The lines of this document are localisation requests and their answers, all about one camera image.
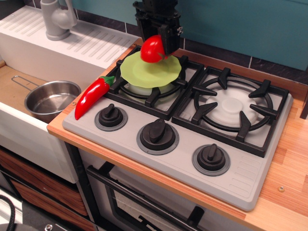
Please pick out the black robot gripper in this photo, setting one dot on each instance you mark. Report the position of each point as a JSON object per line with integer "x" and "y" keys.
{"x": 159, "y": 17}

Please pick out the red toy tomato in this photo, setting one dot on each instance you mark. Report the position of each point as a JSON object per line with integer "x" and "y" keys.
{"x": 152, "y": 50}

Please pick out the black middle stove knob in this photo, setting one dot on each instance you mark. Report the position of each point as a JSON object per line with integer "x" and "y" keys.
{"x": 158, "y": 138}

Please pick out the grey toy faucet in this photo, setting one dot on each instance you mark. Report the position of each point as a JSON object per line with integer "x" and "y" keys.
{"x": 58, "y": 21}

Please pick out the black stove knob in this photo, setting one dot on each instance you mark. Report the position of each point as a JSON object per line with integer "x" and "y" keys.
{"x": 211, "y": 160}
{"x": 158, "y": 138}
{"x": 111, "y": 118}

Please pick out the grey toy stove top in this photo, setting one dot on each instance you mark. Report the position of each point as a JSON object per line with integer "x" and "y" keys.
{"x": 239, "y": 186}

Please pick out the upper wooden drawer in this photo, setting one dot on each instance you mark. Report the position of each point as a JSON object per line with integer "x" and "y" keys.
{"x": 47, "y": 182}

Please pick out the wooden drawer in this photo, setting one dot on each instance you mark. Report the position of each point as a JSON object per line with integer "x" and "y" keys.
{"x": 62, "y": 214}
{"x": 47, "y": 182}

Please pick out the red toy chili pepper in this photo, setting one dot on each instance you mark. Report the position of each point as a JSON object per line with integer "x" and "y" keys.
{"x": 92, "y": 94}

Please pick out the black left burner grate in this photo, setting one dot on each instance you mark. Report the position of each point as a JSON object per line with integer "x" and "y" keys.
{"x": 161, "y": 102}

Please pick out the black oven door handle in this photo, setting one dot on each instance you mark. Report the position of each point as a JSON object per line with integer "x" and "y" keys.
{"x": 103, "y": 175}

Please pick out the black left stove knob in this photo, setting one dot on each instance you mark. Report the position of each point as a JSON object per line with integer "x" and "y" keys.
{"x": 111, "y": 118}

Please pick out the toy oven door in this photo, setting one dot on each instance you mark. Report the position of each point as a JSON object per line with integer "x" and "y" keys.
{"x": 132, "y": 217}

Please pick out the small steel saucepan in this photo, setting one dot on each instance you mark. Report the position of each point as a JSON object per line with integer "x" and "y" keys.
{"x": 45, "y": 102}

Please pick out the black burner grate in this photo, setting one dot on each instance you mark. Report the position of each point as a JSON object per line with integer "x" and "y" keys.
{"x": 233, "y": 109}
{"x": 161, "y": 102}

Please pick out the black right burner grate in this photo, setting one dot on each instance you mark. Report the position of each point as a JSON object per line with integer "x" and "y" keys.
{"x": 233, "y": 109}

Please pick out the black right stove knob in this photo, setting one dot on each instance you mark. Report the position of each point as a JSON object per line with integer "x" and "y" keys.
{"x": 211, "y": 160}

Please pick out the white toy sink unit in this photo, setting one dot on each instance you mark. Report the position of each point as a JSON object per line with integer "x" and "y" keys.
{"x": 80, "y": 58}

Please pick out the light green plastic plate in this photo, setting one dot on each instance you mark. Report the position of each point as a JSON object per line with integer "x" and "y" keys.
{"x": 149, "y": 75}

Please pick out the lower wooden drawer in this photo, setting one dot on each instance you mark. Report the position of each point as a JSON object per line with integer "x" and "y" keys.
{"x": 62, "y": 214}

